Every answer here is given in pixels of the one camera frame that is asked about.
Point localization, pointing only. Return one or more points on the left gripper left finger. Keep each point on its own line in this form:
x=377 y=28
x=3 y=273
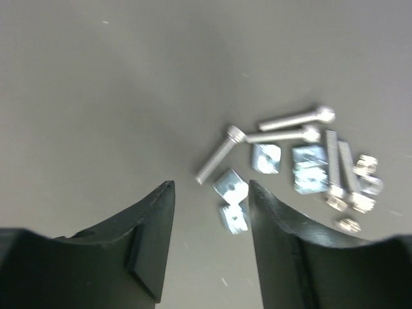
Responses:
x=117 y=263

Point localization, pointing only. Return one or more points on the small hex nut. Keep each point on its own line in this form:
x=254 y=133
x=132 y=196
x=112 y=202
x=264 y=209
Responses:
x=365 y=166

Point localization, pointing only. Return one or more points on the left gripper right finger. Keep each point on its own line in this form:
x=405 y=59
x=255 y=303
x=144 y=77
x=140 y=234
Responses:
x=304 y=264

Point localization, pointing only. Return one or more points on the silver t-slot nut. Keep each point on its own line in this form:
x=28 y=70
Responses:
x=266 y=158
x=231 y=187
x=310 y=169
x=235 y=218

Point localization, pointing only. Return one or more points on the long silver screw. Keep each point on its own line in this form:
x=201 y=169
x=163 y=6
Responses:
x=234 y=136
x=322 y=114
x=307 y=133
x=334 y=196
x=359 y=202

